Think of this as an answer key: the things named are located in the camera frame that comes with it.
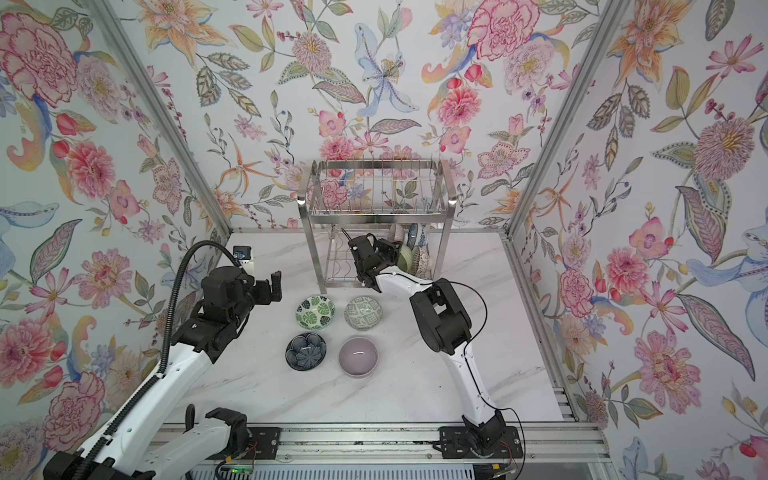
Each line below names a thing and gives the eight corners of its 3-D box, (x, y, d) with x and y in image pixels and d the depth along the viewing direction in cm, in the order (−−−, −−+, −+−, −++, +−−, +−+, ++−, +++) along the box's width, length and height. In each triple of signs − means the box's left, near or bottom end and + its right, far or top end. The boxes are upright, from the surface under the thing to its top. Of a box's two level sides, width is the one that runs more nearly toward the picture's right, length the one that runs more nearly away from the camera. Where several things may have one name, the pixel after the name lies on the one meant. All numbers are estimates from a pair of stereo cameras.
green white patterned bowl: (344, 330, 95) (343, 323, 92) (347, 303, 102) (346, 295, 98) (382, 330, 95) (382, 323, 92) (382, 303, 102) (382, 295, 98)
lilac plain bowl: (338, 380, 85) (336, 374, 81) (342, 343, 92) (340, 336, 88) (378, 381, 85) (378, 374, 81) (378, 343, 92) (378, 336, 89)
